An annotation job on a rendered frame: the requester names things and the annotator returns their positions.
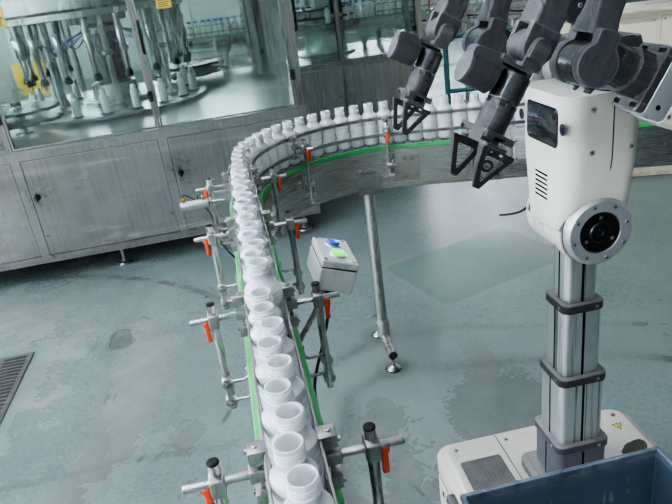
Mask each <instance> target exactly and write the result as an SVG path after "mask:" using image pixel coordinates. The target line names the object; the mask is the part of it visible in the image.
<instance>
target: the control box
mask: <svg viewBox="0 0 672 504"><path fill-rule="evenodd" d="M326 241H327V238H320V237H313V238H312V243H311V246H310V251H309V256H308V260H307V265H308V268H309V271H310V273H311V276H312V279H313V281H319V283H320V284H319V285H320V289H321V292H322V294H325V293H330V292H335V291H339V292H342V293H350V294H351V293H352V290H353V286H354V282H355V278H356V274H357V270H358V267H359V265H358V263H357V261H356V259H355V257H354V256H353V254H352V252H351V250H350V248H349V247H348V245H347V243H346V242H345V241H341V240H338V241H339V242H340V245H339V246H334V245H330V244H328V243H326ZM332 249H341V250H343V251H344V252H345V256H337V255H334V254H332V253H331V251H332ZM315 319H316V312H315V307H314V309H313V311H312V313H311V315H310V317H309V319H308V320H307V322H306V324H305V326H304V328H303V330H302V332H301V333H300V334H299V336H300V340H301V342H302V343H303V341H304V339H305V337H306V335H307V333H308V332H309V330H310V328H311V326H312V324H313V322H314V320H315ZM320 360H321V359H320V358H318V359H317V363H316V368H315V373H318V369H319V364H320ZM316 383H317V376H316V377H314V382H313V387H314V391H315V395H316V398H317V392H316Z"/></svg>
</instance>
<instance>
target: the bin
mask: <svg viewBox="0 0 672 504"><path fill-rule="evenodd" d="M460 501H461V503H462V504H672V460H671V459H670V458H669V457H668V456H667V455H666V454H665V453H664V452H663V451H662V450H661V449H660V448H659V447H658V446H654V447H650V448H646V449H642V450H638V451H634V452H630V453H626V454H622V455H618V456H614V457H610V458H606V459H602V460H598V461H594V462H590V463H586V464H582V465H577V466H573V467H569V468H565V469H561V470H557V471H553V472H549V473H545V474H541V475H537V476H533V477H529V478H525V479H521V480H517V481H513V482H509V483H505V484H501V485H497V486H492V487H488V488H484V489H480V490H476V491H472V492H468V493H464V494H461V495H460Z"/></svg>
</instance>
